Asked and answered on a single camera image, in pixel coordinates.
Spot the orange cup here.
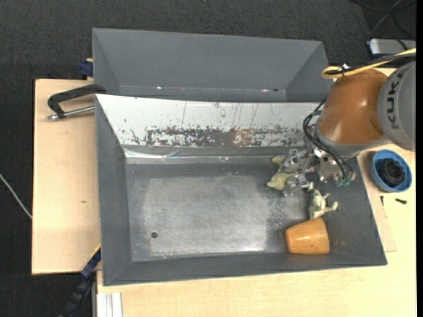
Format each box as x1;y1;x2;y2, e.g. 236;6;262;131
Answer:
284;217;330;255

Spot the grey metal bin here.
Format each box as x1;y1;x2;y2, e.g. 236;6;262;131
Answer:
91;27;388;287

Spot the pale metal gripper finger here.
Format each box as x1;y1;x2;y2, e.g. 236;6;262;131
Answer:
266;172;314;197
271;148;311;174

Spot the green and white toy animal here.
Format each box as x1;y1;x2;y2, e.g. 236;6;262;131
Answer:
305;182;340;221

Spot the blue round bowl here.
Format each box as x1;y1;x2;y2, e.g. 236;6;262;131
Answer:
371;149;413;192

